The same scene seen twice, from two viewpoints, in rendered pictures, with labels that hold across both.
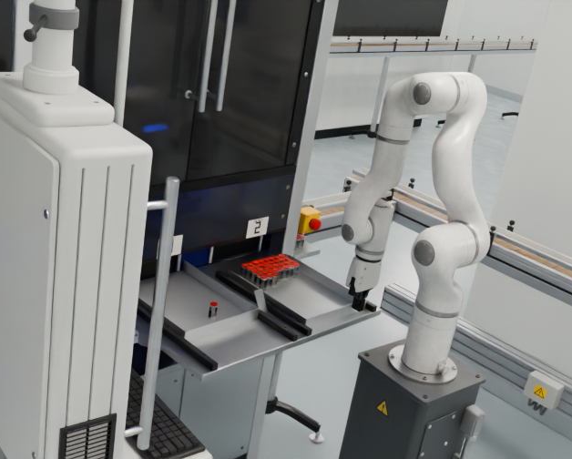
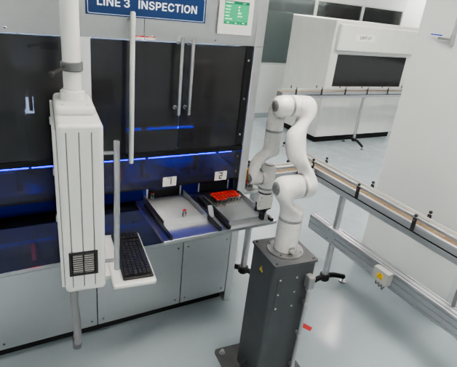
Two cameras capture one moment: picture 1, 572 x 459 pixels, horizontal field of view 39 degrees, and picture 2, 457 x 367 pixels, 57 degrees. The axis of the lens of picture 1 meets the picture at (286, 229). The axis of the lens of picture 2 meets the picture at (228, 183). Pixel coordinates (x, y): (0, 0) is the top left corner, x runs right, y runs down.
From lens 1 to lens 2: 65 cm
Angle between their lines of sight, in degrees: 15
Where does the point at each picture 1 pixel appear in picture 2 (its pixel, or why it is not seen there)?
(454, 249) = (291, 187)
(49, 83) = (68, 96)
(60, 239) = (59, 165)
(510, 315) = (386, 236)
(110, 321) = (89, 205)
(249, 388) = (223, 258)
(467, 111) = (303, 116)
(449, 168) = (291, 145)
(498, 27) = not seen: hidden behind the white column
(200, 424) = (195, 272)
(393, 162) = (272, 143)
